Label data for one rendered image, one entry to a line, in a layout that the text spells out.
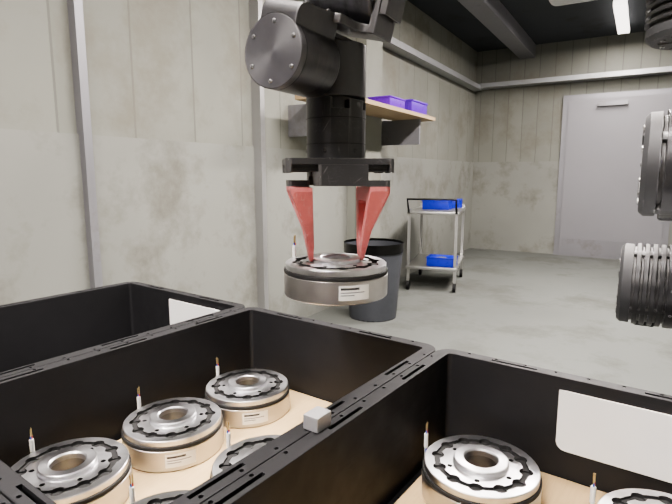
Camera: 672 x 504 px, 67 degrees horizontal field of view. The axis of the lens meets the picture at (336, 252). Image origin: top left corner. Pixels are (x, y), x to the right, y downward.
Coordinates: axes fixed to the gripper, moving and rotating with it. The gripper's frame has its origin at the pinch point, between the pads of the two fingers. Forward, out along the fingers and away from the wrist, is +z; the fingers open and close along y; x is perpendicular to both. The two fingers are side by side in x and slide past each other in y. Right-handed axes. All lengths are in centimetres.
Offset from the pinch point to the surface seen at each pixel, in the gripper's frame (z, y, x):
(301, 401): 21.2, -2.6, 12.2
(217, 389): 18.3, -13.0, 10.8
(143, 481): 21.3, -19.0, -2.6
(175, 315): 14.9, -21.2, 33.4
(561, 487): 21.3, 19.9, -9.6
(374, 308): 91, 79, 315
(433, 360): 11.3, 9.9, -1.7
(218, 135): -32, -30, 268
